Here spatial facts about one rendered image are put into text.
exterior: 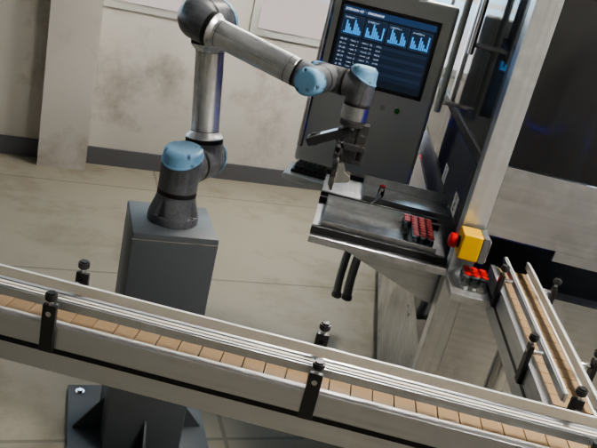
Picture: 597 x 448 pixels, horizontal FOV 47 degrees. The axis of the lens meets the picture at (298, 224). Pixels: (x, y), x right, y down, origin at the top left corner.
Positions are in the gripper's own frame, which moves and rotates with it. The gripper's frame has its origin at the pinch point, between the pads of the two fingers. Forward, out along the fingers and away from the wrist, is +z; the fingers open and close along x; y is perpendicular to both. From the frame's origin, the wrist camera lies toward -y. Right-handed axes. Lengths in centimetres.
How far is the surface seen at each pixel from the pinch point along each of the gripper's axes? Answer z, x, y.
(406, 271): 19.6, -2.3, 28.5
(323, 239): 12.8, -10.8, 2.3
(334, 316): 101, 116, 18
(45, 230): 101, 129, -139
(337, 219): 12.4, 7.8, 4.9
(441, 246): 12.7, 7.2, 38.1
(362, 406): 7, -94, 15
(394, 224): 12.4, 16.0, 23.1
